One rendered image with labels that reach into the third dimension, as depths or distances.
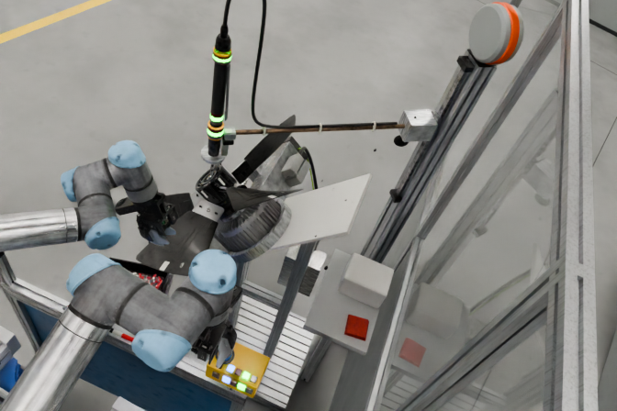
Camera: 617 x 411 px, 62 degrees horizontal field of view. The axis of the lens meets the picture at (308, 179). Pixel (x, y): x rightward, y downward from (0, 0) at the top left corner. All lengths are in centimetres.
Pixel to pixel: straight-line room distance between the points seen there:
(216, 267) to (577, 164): 60
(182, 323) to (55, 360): 19
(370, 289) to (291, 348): 91
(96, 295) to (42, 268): 219
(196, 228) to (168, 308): 84
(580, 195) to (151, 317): 67
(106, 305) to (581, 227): 71
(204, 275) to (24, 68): 342
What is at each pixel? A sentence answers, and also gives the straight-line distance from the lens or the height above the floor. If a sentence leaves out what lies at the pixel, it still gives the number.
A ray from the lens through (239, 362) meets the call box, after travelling 159.
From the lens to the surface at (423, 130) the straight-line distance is 161.
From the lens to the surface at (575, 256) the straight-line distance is 78.
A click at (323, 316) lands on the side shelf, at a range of 194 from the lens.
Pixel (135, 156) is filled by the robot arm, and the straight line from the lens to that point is 127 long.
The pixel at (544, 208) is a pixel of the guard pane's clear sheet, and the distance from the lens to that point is 97.
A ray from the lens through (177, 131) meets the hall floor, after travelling 359.
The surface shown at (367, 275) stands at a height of 97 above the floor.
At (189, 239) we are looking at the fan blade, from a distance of 163.
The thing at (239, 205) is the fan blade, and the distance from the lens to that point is 144.
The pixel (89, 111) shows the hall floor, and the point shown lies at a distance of 375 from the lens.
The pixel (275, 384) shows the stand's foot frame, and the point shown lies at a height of 8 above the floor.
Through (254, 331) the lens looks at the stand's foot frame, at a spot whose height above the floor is 8.
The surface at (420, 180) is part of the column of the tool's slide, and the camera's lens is 181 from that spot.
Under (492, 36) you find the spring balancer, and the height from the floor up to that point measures 190.
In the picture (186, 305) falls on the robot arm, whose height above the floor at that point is 181.
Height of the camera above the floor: 256
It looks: 48 degrees down
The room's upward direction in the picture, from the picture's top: 17 degrees clockwise
